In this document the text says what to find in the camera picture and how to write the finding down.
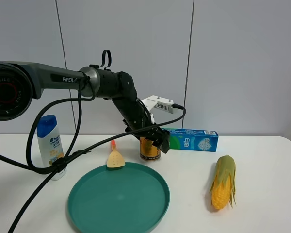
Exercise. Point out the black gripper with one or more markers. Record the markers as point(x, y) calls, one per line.
point(136, 116)

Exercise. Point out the gold energy drink can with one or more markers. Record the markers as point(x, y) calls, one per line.
point(148, 151)

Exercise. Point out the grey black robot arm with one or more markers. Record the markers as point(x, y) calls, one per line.
point(20, 82)

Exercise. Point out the blue green toothpaste box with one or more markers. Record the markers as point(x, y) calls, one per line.
point(189, 139)

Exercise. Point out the round teal plastic plate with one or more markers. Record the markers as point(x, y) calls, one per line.
point(131, 199)

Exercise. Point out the yellow corn cob with husk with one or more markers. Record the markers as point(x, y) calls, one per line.
point(223, 186)

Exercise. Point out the white blue shampoo bottle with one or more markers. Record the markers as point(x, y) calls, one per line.
point(49, 140)

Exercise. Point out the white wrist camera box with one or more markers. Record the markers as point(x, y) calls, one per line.
point(158, 103)

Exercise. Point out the yellow toy spatula red handle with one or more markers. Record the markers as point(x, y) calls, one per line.
point(115, 159)

